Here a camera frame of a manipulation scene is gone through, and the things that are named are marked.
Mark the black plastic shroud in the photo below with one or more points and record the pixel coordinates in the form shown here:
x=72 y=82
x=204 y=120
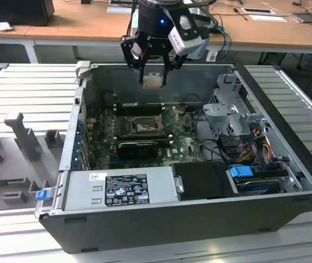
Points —
x=202 y=180

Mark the metal disk bay cage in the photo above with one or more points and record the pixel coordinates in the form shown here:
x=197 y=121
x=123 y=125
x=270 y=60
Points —
x=221 y=111

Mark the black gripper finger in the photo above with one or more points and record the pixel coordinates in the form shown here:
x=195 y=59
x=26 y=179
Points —
x=127 y=52
x=166 y=74

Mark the black open PC case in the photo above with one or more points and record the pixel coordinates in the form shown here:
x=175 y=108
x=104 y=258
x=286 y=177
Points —
x=172 y=227

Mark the CPU socket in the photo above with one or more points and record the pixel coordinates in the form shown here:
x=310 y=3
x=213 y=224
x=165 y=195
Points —
x=146 y=126

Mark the green RAM stick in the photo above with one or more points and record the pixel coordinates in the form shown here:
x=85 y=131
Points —
x=2 y=181

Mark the black computer box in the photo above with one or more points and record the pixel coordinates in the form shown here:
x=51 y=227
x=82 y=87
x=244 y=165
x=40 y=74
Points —
x=16 y=11

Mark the CPU with silver top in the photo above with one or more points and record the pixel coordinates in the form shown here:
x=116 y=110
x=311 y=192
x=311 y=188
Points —
x=153 y=80

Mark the grey plastic case latch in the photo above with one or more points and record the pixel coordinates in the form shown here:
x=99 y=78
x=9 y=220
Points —
x=83 y=68

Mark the coin battery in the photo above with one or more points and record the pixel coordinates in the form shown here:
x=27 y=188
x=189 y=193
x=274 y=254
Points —
x=181 y=110

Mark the white camera on black bracket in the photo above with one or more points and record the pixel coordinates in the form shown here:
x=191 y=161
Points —
x=176 y=41

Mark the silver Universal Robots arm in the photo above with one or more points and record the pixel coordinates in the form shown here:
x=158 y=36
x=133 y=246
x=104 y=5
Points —
x=203 y=47

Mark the grey parts rack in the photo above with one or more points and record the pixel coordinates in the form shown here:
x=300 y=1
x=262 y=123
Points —
x=21 y=164

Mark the wooden desk white frame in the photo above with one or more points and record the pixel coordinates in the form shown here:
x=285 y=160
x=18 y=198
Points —
x=7 y=31
x=90 y=27

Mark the dark grey tablet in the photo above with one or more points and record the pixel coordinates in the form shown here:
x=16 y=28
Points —
x=307 y=17

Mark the white paper sheet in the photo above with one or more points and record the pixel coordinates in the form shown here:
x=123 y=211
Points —
x=268 y=18

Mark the black graphics card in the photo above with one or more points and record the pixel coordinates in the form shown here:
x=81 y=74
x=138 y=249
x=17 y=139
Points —
x=138 y=150

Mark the silver power supply unit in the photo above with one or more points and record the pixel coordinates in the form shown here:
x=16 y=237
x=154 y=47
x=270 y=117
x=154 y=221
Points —
x=81 y=191

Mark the white labelled box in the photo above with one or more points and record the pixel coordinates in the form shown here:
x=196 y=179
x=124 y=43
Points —
x=212 y=56

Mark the blue expansion slot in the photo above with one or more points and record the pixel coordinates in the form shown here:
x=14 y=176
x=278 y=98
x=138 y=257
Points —
x=114 y=159

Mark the hard disk in blue carrier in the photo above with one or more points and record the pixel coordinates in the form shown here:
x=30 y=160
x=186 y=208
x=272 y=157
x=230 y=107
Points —
x=240 y=172

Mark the blue case latch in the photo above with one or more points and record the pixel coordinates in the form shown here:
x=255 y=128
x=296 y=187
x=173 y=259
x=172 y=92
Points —
x=42 y=195

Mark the green motherboard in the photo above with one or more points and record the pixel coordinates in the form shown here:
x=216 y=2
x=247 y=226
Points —
x=184 y=137

